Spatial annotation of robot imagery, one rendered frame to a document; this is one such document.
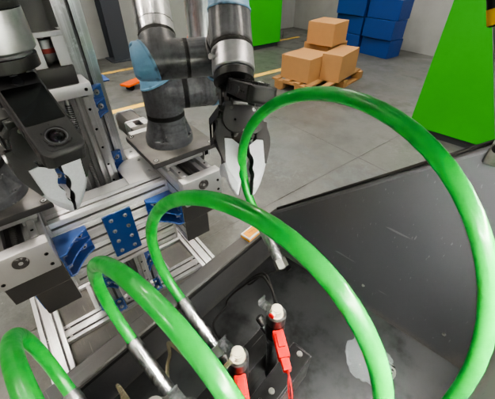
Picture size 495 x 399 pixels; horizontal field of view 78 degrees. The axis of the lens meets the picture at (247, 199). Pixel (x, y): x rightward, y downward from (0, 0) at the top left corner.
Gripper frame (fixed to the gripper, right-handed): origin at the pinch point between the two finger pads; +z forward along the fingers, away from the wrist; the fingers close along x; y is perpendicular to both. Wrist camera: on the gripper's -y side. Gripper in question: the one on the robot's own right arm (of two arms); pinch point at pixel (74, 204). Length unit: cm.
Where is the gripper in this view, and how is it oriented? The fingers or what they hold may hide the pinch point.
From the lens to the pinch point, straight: 51.1
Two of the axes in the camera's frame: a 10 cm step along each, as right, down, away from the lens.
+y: -7.4, -4.2, 5.2
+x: -6.7, 4.7, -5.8
